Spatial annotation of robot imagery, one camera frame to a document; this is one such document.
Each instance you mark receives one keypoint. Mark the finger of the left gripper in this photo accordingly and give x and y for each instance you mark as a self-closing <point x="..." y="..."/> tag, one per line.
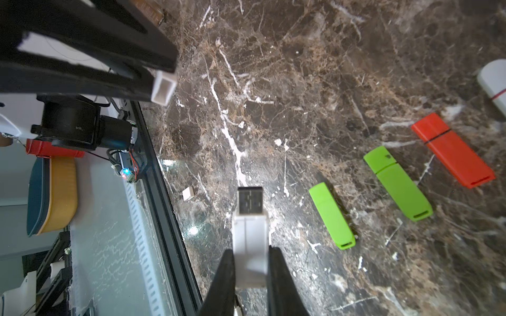
<point x="23" y="72"/>
<point x="111" y="29"/>

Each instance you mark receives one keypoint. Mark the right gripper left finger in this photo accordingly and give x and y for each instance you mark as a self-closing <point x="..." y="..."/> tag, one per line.
<point x="220" y="299"/>

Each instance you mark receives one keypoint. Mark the white usb cap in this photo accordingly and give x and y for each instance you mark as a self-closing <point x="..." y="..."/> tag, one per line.
<point x="163" y="87"/>
<point x="188" y="193"/>

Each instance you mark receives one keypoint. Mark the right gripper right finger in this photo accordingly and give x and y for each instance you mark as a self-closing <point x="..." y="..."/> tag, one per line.
<point x="282" y="295"/>

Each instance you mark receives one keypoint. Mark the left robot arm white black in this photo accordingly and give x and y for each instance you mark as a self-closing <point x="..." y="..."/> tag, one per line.
<point x="54" y="97"/>

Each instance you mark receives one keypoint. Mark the white usb drive red end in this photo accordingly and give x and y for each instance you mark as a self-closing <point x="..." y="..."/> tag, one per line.
<point x="492" y="79"/>

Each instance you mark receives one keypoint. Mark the yellow and teal bowls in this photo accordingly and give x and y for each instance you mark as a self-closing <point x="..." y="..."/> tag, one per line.
<point x="52" y="195"/>

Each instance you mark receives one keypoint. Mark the green usb drive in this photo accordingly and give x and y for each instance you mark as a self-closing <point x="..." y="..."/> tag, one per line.
<point x="331" y="215"/>
<point x="402" y="189"/>

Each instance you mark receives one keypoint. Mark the red container outside cell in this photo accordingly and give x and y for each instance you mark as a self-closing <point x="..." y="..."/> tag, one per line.
<point x="47" y="150"/>

